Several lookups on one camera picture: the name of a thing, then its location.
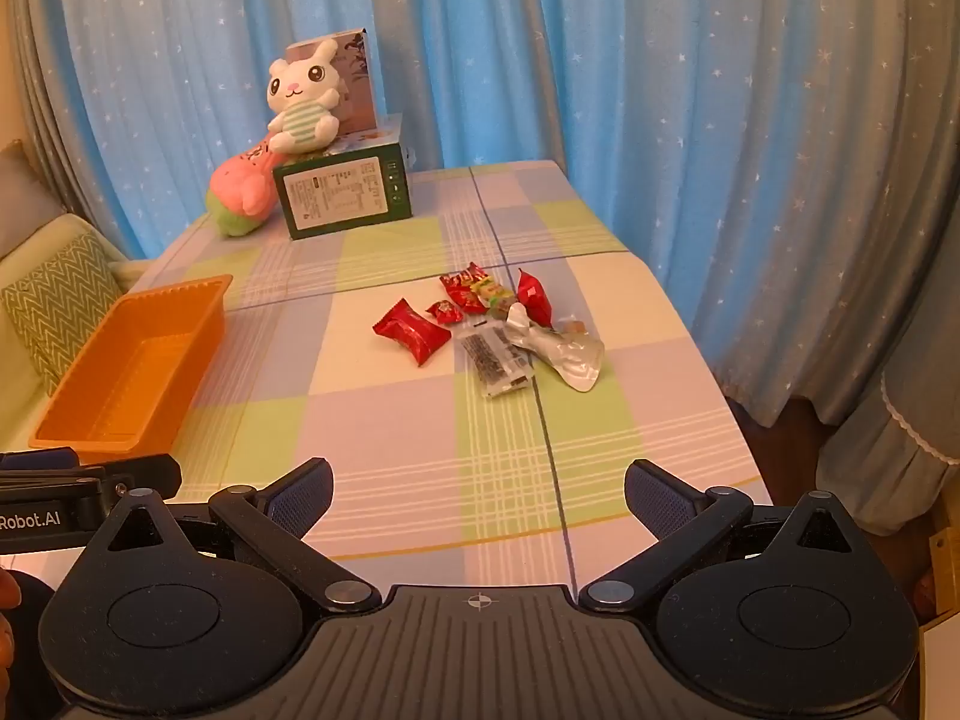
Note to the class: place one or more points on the grey lace-trimmed cloth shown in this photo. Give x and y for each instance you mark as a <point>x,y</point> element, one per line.
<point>892,457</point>

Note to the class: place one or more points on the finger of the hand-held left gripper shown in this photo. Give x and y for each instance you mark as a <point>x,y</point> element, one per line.
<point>142,474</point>
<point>41,459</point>

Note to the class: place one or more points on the pale green sofa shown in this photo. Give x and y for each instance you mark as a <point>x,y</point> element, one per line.
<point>22,405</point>

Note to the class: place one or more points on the green cardboard box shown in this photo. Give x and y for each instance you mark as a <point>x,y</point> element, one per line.
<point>345,195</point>

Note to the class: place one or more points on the red white-label snack packet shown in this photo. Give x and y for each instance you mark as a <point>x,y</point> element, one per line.
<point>534,296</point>

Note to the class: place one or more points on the white bunny plush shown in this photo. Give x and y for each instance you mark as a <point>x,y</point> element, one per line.
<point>304,105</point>

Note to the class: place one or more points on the pink green starfish plush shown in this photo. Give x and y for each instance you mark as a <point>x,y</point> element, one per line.
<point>240,191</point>

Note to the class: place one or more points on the small red candy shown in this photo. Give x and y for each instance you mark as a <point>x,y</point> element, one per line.
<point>444,312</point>

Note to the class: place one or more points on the orange plastic tray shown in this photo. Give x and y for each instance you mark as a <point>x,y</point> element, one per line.
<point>135,360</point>

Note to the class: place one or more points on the checked tablecloth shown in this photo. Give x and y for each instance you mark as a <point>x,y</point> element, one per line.
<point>420,450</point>

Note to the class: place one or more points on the green red candy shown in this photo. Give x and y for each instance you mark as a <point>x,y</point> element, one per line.
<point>496,298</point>

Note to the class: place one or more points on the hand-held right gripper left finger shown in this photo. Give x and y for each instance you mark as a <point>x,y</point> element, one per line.
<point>304,499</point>

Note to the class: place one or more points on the green zigzag cushion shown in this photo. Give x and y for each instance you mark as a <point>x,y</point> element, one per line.
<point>64,300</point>

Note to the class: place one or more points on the grey curtain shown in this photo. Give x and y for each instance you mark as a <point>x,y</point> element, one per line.
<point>52,90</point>

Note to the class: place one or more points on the large red snack packet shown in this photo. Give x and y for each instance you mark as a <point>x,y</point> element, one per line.
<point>411,330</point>

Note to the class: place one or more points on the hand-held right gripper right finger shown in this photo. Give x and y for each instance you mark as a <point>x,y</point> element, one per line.
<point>660,502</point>

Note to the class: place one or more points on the small clear candy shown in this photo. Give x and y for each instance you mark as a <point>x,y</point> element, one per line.
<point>571,326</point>

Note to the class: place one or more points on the silver foil snack packet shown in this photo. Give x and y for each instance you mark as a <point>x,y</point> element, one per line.
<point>559,351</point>

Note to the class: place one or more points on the person's left hand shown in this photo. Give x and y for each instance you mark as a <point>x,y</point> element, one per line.
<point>7,592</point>

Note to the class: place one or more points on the blue star curtain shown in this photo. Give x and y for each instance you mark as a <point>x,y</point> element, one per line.
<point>600,52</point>

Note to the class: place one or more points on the beige satin cushion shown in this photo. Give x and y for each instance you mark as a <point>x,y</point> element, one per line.
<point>22,195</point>

